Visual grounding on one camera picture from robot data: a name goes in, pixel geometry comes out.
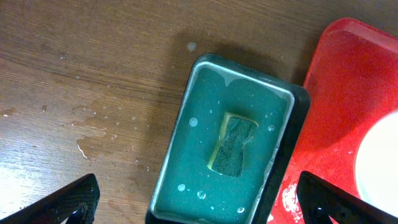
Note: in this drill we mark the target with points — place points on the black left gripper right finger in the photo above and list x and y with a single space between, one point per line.
323 202

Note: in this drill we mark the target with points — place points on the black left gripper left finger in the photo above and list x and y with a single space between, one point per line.
74 203

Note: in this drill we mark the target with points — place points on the white plate green stain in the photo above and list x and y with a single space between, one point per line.
376 165

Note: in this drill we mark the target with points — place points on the green yellow sponge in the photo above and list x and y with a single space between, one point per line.
236 132

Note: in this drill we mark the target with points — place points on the black tray with green water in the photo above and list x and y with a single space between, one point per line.
187 191

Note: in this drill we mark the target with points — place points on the red plastic tray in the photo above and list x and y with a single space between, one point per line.
352 83

